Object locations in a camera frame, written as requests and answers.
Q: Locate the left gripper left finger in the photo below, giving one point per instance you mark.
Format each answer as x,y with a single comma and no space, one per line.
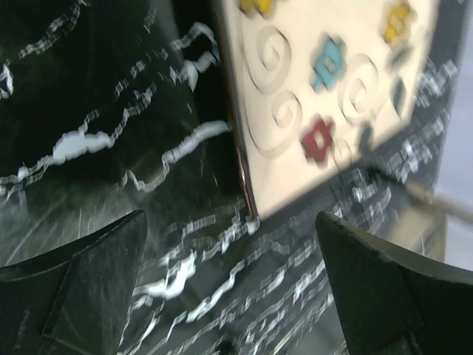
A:
92,304

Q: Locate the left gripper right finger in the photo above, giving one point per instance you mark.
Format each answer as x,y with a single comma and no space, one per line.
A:
373,302

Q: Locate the cream floral square plate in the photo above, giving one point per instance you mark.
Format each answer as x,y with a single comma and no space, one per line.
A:
316,85

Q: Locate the stainless steel dish rack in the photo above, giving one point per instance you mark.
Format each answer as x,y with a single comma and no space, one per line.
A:
428,197

